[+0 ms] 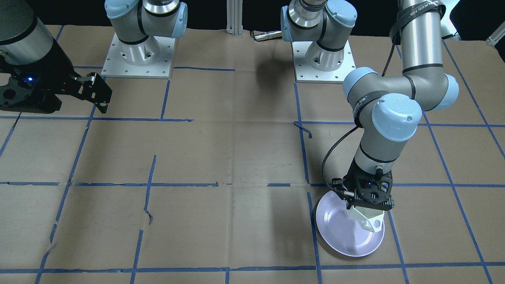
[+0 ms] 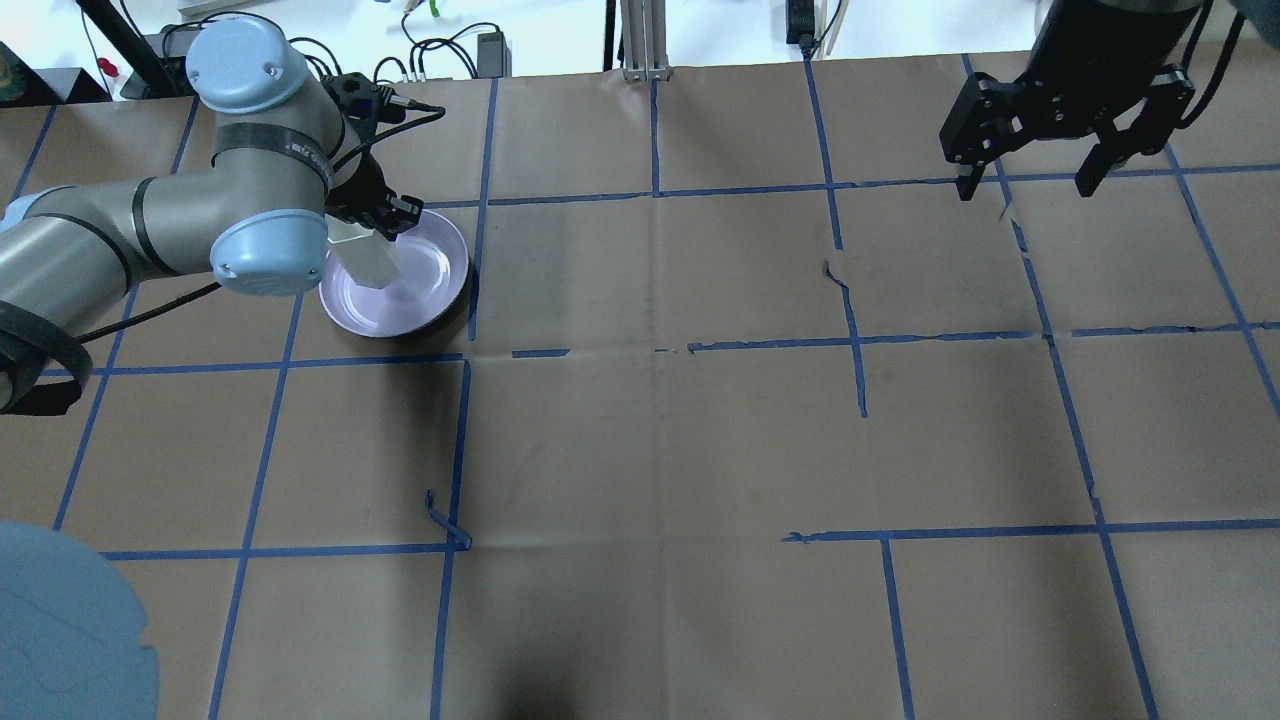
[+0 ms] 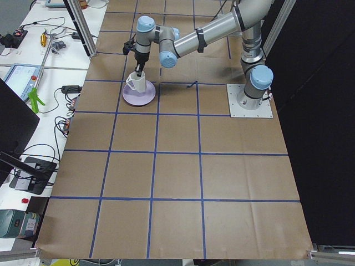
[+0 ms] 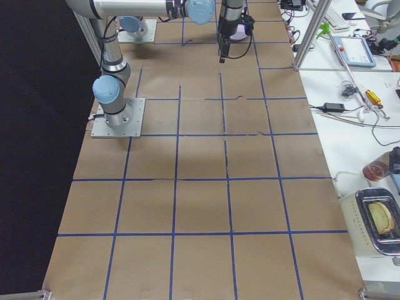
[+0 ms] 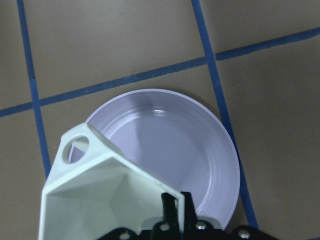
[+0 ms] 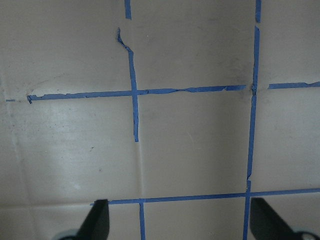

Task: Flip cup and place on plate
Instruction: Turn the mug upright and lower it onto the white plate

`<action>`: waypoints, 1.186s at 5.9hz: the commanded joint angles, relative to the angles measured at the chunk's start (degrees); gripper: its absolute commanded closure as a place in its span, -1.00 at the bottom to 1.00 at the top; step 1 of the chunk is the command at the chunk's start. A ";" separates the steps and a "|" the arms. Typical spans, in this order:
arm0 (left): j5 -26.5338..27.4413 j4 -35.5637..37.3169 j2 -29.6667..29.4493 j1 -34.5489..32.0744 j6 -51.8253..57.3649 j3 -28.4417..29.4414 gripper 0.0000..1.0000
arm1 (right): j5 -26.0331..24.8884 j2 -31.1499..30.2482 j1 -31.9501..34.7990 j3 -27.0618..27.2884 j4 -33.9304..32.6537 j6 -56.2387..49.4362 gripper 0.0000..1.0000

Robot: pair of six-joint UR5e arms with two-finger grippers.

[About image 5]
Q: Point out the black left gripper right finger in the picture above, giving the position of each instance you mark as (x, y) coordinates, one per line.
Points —
(190, 218)

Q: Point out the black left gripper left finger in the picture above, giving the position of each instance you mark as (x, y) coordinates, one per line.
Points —
(170, 225)

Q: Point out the white angular mug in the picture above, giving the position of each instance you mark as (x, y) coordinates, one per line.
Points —
(93, 189)

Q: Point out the lavender plate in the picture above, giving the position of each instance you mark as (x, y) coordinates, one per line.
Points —
(178, 139)

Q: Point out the brown paper table cover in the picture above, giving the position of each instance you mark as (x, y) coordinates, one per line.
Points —
(256, 62)

